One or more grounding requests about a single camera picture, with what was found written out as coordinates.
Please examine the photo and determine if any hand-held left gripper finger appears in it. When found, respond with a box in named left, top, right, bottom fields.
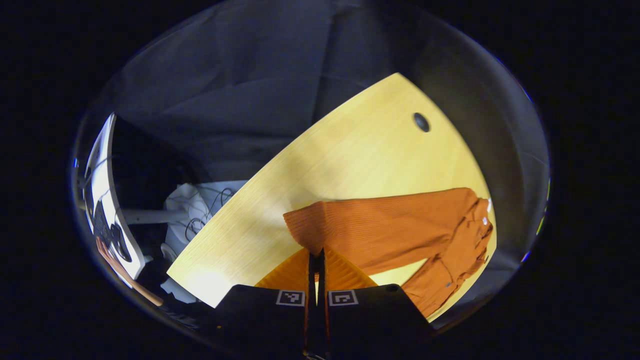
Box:
left=318, top=246, right=435, bottom=358
left=200, top=247, right=319, bottom=358

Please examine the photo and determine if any rust orange coat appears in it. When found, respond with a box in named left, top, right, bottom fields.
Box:
left=283, top=187, right=495, bottom=319

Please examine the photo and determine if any white crumpled sheet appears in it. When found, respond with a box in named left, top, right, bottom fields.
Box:
left=161, top=180, right=248, bottom=305

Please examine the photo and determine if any brown bar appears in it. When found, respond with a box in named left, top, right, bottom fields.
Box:
left=96, top=236, right=165, bottom=307

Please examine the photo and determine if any white side table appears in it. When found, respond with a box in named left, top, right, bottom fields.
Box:
left=82, top=112, right=147, bottom=282

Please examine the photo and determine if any thin black cable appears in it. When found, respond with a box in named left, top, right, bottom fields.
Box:
left=185, top=187, right=236, bottom=243

